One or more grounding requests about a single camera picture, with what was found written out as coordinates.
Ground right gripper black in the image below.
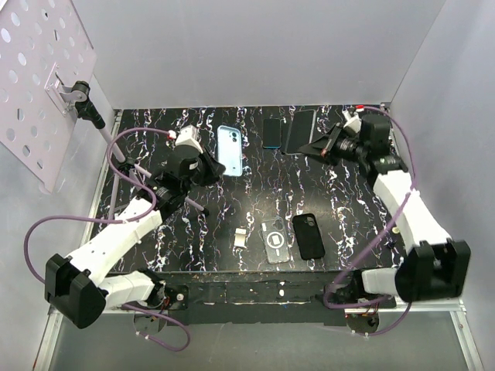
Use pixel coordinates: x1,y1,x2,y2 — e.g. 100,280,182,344
299,123,367,167

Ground light blue phone case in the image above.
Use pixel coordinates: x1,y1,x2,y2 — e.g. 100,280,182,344
217,125,243,177

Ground dark phone blue edge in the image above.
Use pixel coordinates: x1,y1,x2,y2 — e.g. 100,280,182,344
262,118,282,149

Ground black phone case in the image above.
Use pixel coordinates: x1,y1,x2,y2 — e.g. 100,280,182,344
292,213,326,260

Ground clear phone case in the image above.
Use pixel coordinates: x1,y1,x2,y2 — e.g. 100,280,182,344
261,216,290,264

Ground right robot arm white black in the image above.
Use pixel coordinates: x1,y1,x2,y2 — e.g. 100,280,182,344
299,108,471,308

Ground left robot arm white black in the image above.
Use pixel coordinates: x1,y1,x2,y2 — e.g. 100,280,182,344
44,149,225,328

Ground small white plastic clip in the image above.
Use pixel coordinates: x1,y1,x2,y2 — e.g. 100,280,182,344
234,228,247,248

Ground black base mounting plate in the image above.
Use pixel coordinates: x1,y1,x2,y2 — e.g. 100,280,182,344
120,270,387,328

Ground tripod stand lilac black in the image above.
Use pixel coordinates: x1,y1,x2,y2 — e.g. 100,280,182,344
70,80,209,224

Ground perforated lilac metal plate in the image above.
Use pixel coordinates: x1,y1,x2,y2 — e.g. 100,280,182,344
1,0,97,192

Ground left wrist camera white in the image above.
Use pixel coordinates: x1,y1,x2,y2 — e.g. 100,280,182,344
168,125,203,153

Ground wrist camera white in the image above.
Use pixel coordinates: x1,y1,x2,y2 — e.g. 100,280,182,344
342,104,364,135
168,125,203,153

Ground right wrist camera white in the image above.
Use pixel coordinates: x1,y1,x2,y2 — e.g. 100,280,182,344
342,104,364,135

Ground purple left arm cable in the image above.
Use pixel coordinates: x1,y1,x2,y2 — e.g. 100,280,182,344
23,128,191,352

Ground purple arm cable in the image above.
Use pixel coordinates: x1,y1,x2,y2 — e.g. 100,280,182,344
23,128,191,352
323,106,421,336

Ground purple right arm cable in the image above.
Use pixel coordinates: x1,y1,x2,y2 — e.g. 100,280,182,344
323,106,421,336

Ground aluminium frame rail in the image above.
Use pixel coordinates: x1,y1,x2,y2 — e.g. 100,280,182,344
34,300,483,370

